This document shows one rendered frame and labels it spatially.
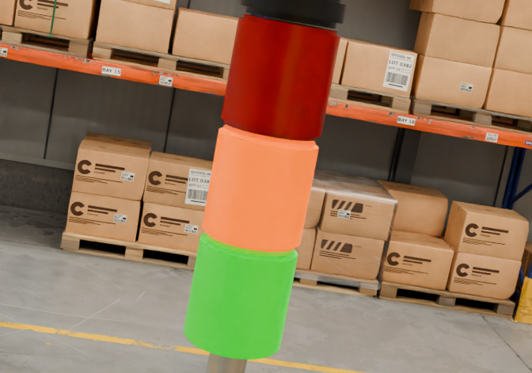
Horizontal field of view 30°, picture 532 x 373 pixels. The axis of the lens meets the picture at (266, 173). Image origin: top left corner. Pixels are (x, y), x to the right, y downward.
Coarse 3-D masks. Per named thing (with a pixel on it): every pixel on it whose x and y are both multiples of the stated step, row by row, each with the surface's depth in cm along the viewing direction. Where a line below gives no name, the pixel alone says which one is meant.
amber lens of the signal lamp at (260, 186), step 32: (224, 128) 48; (224, 160) 47; (256, 160) 46; (288, 160) 47; (224, 192) 47; (256, 192) 47; (288, 192) 47; (224, 224) 47; (256, 224) 47; (288, 224) 47
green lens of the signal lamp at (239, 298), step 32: (224, 256) 47; (256, 256) 47; (288, 256) 48; (192, 288) 49; (224, 288) 48; (256, 288) 48; (288, 288) 49; (192, 320) 49; (224, 320) 48; (256, 320) 48; (224, 352) 48; (256, 352) 48
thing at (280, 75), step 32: (256, 32) 46; (288, 32) 45; (320, 32) 46; (256, 64) 46; (288, 64) 46; (320, 64) 46; (256, 96) 46; (288, 96) 46; (320, 96) 47; (256, 128) 46; (288, 128) 46; (320, 128) 48
